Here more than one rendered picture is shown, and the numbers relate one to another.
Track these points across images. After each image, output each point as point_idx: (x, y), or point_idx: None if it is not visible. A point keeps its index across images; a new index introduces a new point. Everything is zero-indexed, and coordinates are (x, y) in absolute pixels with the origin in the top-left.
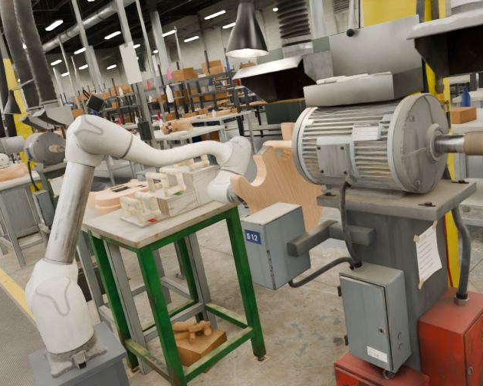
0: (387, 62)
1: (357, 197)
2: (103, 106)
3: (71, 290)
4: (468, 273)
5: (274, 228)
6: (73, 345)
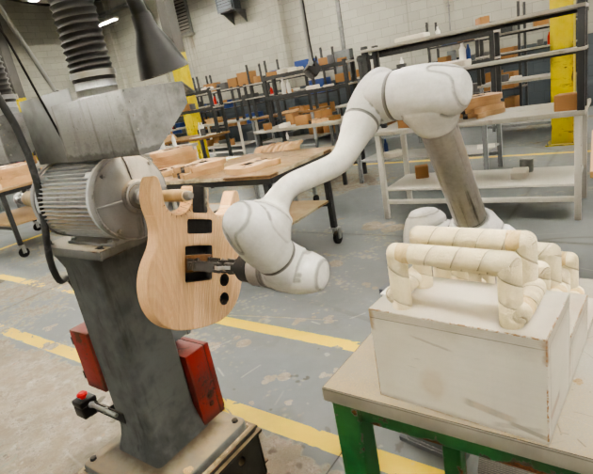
0: (46, 134)
1: None
2: (306, 75)
3: (406, 222)
4: None
5: None
6: None
